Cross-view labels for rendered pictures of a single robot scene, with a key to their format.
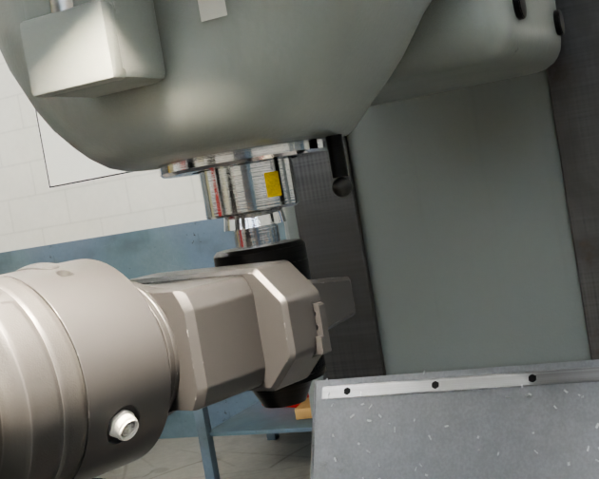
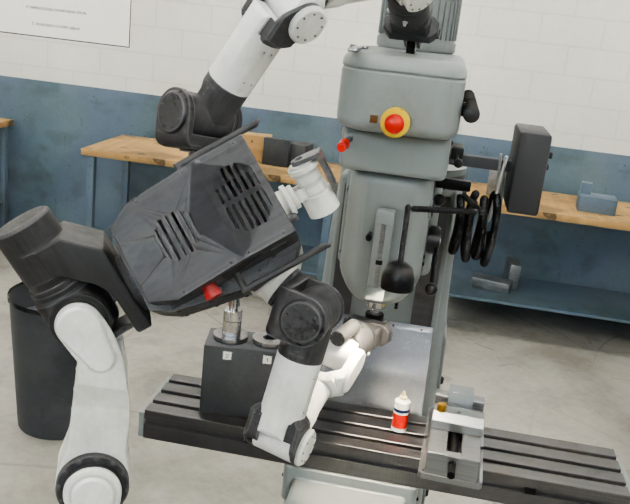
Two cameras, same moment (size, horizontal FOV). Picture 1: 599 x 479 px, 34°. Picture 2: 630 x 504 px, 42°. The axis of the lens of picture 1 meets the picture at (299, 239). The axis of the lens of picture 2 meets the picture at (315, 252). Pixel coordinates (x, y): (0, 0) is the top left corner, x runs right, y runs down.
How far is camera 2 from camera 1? 1.63 m
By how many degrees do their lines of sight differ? 22
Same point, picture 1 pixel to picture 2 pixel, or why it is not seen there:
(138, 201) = (55, 60)
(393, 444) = not seen: hidden behind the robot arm
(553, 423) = (396, 339)
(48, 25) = (373, 289)
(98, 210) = (21, 58)
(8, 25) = (352, 273)
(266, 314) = (384, 334)
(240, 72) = (395, 297)
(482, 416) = not seen: hidden behind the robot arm
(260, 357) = (380, 340)
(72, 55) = (375, 295)
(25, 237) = not seen: outside the picture
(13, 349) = (363, 343)
